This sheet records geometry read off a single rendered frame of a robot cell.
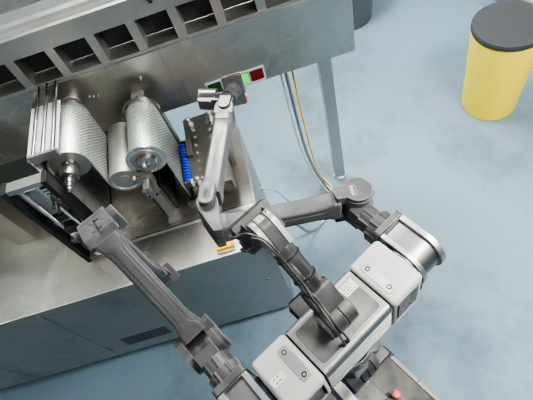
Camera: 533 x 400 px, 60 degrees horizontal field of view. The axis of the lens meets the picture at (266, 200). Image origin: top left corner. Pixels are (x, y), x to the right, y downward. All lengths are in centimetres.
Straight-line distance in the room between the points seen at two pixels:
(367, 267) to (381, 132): 222
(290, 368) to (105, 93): 135
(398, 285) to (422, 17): 317
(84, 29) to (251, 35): 59
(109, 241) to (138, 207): 106
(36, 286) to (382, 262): 154
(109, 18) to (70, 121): 39
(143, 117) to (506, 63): 198
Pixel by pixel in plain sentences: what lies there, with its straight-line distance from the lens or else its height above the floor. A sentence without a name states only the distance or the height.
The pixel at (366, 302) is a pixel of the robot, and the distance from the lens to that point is 102.
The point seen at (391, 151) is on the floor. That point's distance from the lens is 310.
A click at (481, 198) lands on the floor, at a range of 296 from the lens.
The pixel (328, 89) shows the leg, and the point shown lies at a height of 81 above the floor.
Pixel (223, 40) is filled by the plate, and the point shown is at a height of 139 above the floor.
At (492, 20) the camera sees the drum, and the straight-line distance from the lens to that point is 300.
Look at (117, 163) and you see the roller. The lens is 182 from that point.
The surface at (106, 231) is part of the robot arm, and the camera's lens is 105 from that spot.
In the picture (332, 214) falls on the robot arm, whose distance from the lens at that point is 118.
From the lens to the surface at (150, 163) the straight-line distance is 174.
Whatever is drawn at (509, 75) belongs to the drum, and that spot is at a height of 42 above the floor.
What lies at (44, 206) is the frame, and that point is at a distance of 181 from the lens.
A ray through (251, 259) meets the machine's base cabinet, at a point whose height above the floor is 75.
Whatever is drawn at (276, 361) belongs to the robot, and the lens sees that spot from 100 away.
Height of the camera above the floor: 249
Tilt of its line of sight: 56 degrees down
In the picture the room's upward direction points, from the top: 22 degrees counter-clockwise
